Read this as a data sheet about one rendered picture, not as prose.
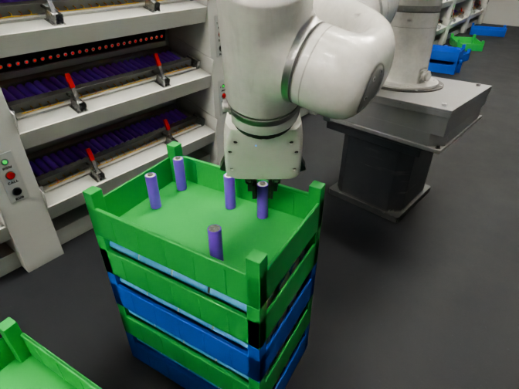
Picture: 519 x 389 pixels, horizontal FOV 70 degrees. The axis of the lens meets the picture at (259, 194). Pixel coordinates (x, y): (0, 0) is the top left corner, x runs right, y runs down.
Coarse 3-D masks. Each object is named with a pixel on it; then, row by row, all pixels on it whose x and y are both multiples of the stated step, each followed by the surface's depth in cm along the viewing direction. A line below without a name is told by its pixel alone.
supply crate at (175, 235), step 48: (96, 192) 54; (144, 192) 66; (192, 192) 68; (240, 192) 66; (288, 192) 60; (144, 240) 52; (192, 240) 57; (240, 240) 57; (288, 240) 49; (240, 288) 46
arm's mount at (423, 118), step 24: (384, 96) 94; (408, 96) 94; (432, 96) 94; (456, 96) 94; (480, 96) 99; (336, 120) 107; (360, 120) 102; (384, 120) 97; (408, 120) 92; (432, 120) 88; (456, 120) 91; (408, 144) 95; (432, 144) 91
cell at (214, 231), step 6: (210, 228) 49; (216, 228) 49; (210, 234) 48; (216, 234) 48; (210, 240) 49; (216, 240) 49; (210, 246) 50; (216, 246) 49; (210, 252) 50; (216, 252) 50; (222, 252) 51; (216, 258) 51; (222, 258) 51
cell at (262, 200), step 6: (258, 186) 58; (264, 186) 58; (258, 192) 59; (264, 192) 58; (258, 198) 59; (264, 198) 59; (258, 204) 60; (264, 204) 60; (258, 210) 61; (264, 210) 60; (258, 216) 61; (264, 216) 61
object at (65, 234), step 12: (300, 108) 182; (192, 156) 139; (204, 156) 139; (84, 204) 113; (60, 216) 108; (72, 216) 108; (84, 216) 108; (60, 228) 103; (72, 228) 106; (84, 228) 109; (60, 240) 104
